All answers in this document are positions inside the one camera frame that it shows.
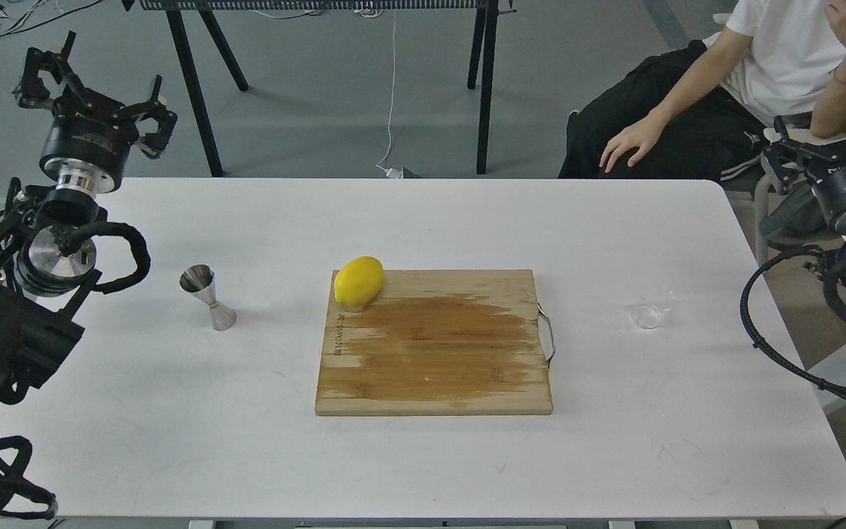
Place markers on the person's right hand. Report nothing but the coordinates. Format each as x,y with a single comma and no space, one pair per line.
631,144

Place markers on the seated person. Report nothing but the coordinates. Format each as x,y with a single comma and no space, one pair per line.
719,94

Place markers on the yellow lemon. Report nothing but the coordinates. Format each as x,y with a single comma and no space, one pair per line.
358,282

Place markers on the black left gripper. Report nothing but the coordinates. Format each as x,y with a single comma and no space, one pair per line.
82,153

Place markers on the small clear glass cup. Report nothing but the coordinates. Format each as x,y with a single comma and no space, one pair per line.
653,306

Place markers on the wooden cutting board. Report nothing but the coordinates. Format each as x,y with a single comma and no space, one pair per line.
437,342

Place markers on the steel double jigger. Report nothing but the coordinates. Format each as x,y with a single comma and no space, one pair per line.
199,281

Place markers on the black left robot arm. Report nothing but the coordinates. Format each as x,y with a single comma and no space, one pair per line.
57,245

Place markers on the beige grey chair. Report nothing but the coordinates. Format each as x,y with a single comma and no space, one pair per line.
788,221

